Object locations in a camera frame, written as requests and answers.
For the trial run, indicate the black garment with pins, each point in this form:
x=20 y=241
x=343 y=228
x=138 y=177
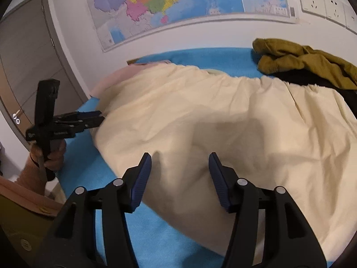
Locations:
x=320 y=82

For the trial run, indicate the person's left forearm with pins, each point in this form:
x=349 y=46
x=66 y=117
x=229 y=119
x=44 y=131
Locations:
x=29 y=173

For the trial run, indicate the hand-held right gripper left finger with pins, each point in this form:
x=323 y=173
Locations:
x=141 y=181

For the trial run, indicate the wall map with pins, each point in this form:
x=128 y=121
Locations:
x=173 y=2

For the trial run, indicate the person's pink top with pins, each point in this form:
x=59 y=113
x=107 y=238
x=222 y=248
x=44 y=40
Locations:
x=25 y=195

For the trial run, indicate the olive cloth with button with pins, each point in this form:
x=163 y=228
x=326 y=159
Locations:
x=25 y=229

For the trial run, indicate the blue blanket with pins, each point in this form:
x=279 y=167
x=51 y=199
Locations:
x=156 y=229

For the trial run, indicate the pink pants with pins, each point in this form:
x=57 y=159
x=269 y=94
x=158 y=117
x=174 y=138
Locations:
x=117 y=76

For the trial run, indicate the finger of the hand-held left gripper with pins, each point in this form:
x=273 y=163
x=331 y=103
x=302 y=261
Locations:
x=90 y=123
x=83 y=114

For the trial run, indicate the white wall socket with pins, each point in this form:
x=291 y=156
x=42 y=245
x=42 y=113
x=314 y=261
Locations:
x=311 y=0
x=334 y=9
x=350 y=19

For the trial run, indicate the grey door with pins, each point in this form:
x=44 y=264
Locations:
x=30 y=55

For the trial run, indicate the pale yellow garment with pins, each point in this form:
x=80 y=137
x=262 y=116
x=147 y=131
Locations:
x=223 y=134

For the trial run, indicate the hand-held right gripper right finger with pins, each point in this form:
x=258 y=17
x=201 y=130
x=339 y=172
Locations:
x=220 y=184

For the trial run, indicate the person's left hand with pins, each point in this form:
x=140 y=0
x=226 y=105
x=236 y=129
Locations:
x=57 y=156

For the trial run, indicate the olive green garment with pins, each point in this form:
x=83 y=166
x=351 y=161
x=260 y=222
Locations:
x=301 y=57

